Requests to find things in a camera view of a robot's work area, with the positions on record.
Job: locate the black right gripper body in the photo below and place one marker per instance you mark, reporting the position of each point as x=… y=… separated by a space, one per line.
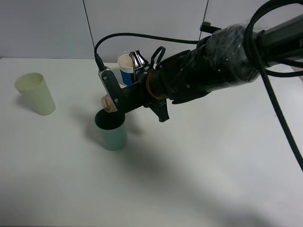
x=152 y=85

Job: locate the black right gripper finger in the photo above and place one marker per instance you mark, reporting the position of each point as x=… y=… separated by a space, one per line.
x=159 y=107

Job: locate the clear bottle with pink label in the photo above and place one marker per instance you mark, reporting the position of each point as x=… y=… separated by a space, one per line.
x=107 y=104

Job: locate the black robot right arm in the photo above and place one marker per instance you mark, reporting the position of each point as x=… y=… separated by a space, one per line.
x=221 y=60

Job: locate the blue sleeved paper cup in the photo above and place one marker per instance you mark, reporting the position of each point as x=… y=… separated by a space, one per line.
x=126 y=68

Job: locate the teal green plastic cup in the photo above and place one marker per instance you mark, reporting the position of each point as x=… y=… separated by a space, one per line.
x=111 y=129

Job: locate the pale yellow plastic cup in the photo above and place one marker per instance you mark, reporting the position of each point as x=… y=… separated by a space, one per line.
x=35 y=93

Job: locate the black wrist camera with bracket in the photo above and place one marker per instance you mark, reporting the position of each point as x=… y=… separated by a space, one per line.
x=113 y=88

